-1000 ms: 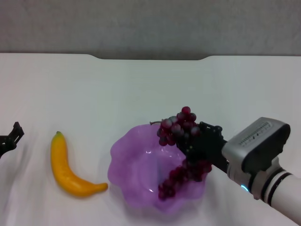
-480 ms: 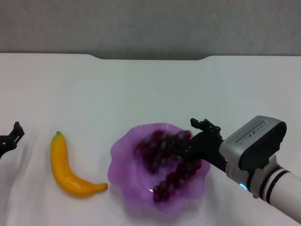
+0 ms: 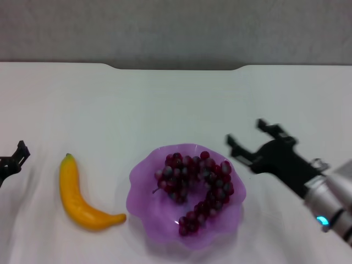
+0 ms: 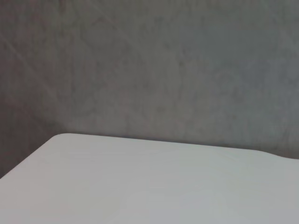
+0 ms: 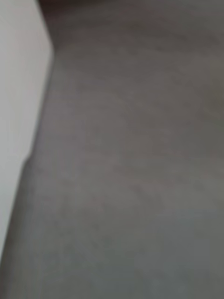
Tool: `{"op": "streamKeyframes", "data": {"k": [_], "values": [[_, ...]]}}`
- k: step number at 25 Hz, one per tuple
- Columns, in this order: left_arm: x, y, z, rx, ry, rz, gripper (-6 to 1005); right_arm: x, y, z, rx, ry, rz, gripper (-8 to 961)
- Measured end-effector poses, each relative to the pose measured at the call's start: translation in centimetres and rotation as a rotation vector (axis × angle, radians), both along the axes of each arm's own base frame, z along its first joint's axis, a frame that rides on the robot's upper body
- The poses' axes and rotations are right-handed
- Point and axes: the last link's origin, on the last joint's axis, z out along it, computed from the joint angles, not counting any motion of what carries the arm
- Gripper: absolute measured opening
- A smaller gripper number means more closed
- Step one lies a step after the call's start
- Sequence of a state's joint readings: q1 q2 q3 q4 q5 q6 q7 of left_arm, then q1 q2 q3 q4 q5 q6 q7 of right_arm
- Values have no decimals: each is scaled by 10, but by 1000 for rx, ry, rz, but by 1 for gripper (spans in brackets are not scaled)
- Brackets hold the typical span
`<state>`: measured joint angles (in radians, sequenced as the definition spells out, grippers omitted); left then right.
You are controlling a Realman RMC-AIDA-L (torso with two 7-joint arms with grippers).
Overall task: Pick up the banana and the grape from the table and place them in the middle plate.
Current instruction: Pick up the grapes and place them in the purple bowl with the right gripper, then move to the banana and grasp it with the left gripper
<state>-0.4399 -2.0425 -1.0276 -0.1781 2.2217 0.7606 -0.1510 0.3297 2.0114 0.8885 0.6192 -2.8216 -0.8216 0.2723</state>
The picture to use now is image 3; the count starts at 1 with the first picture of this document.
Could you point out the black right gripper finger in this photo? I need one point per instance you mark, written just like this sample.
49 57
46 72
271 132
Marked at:
242 154
277 133

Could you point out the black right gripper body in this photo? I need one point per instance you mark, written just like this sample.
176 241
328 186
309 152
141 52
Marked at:
286 165

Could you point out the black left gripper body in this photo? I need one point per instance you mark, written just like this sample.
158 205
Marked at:
6 167

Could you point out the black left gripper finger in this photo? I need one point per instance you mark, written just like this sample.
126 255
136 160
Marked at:
21 154

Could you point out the dark red grape bunch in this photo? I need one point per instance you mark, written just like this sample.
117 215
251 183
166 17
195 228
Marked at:
176 176

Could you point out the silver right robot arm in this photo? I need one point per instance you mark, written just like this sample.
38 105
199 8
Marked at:
330 198

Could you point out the yellow plastic banana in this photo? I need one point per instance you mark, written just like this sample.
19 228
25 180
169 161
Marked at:
71 198

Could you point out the purple wavy plastic plate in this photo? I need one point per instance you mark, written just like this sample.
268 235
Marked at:
143 192

